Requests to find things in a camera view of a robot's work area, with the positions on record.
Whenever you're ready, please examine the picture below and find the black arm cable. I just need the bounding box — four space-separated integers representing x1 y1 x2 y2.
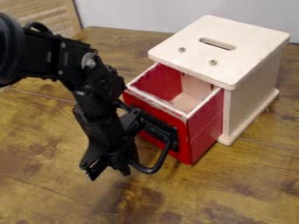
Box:
113 98 132 114

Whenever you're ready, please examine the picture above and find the white wooden drawer box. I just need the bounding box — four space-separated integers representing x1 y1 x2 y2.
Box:
148 15 289 145

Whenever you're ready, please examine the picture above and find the black metal drawer handle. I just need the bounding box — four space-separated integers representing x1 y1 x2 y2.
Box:
126 113 180 175

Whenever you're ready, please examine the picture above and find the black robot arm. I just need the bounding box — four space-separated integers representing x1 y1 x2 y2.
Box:
0 12 140 179

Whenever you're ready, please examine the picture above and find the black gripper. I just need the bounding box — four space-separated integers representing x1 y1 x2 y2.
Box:
72 103 145 181

